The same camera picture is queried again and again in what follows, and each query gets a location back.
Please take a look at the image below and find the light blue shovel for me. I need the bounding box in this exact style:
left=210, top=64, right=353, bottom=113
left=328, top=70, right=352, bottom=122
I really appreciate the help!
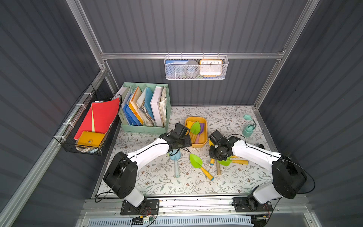
left=169, top=149, right=181, bottom=178

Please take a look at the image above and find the yellow rake-edged shovel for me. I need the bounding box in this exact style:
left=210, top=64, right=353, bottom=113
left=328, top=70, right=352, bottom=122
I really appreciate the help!
left=186, top=121, right=194, bottom=141

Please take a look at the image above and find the purple shovel pink handle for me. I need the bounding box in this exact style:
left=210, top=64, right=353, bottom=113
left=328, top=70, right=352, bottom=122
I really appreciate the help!
left=195, top=123, right=205, bottom=144

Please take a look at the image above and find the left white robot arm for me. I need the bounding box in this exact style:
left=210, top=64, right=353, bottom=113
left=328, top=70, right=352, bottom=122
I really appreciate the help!
left=104, top=123, right=192, bottom=207

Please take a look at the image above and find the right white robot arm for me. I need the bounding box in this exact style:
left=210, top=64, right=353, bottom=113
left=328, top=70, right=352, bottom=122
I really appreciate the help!
left=209, top=131, right=308, bottom=210

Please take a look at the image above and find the blue box in basket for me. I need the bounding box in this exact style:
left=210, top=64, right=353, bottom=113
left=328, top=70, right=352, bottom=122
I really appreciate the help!
left=164, top=60, right=188, bottom=80

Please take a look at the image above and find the green fork tool upper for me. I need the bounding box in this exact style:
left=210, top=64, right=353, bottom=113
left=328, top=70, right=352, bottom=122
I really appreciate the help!
left=229, top=156, right=242, bottom=160

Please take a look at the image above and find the floral table mat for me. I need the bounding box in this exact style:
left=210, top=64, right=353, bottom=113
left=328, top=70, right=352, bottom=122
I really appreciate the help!
left=96, top=105, right=277, bottom=196

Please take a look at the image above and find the white hardcover book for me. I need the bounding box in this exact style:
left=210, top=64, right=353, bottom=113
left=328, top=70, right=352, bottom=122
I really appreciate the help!
left=150, top=86, right=164, bottom=127

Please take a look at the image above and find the green book organizer crate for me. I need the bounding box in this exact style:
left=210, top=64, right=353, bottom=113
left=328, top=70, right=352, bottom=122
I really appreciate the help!
left=119, top=82, right=171, bottom=134

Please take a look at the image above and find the blue folder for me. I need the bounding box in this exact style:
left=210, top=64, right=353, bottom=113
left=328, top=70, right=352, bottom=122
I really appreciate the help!
left=123, top=104, right=142, bottom=126

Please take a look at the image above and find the grey tape roll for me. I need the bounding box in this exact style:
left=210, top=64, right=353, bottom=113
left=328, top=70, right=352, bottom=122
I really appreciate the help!
left=184, top=60, right=199, bottom=78

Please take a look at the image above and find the yellow white alarm clock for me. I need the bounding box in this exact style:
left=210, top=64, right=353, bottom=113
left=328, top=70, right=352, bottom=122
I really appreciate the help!
left=199, top=59, right=223, bottom=77

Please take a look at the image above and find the red folder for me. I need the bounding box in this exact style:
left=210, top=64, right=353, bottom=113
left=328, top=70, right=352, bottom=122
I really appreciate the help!
left=74, top=98, right=120, bottom=140

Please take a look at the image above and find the yellow wallet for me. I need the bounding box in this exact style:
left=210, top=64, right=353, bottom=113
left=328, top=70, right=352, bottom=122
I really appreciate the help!
left=77, top=131, right=105, bottom=147

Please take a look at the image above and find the blue shovel wooden handle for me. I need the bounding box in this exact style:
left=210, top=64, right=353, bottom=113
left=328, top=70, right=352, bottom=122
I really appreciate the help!
left=216, top=161, right=222, bottom=176

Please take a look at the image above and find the green pointed trowel yellow handle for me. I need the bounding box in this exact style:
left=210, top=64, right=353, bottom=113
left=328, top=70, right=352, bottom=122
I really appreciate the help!
left=190, top=154, right=214, bottom=181

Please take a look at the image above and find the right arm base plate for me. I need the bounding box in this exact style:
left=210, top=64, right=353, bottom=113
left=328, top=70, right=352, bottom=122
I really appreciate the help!
left=232, top=197, right=273, bottom=212

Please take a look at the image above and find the white wire wall basket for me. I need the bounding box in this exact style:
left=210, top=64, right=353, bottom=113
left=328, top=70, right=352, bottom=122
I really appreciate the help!
left=164, top=54, right=229, bottom=80

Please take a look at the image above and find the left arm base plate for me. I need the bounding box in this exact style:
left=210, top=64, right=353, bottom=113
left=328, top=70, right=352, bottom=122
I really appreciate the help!
left=120, top=199, right=160, bottom=216

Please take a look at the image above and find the black wire side basket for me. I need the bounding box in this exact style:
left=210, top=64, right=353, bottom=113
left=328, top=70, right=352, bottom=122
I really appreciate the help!
left=54, top=89, right=122, bottom=155

